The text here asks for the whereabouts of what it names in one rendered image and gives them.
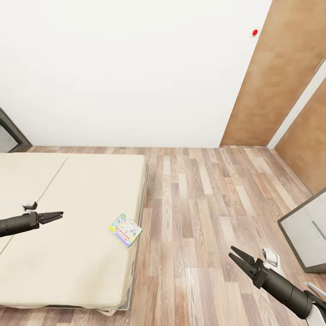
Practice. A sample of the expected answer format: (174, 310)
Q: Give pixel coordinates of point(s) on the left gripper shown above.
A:
(30, 221)

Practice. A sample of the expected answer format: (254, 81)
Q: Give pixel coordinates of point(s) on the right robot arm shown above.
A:
(266, 275)

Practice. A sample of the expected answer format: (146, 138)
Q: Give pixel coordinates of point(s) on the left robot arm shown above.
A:
(29, 220)

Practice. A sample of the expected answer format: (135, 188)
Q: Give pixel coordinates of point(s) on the desk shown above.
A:
(305, 230)

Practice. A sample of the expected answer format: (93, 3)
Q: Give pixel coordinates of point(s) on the board game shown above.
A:
(125, 229)

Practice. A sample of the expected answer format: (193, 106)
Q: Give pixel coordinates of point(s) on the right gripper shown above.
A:
(275, 284)

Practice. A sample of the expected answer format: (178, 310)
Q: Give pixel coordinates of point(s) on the bed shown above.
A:
(75, 261)

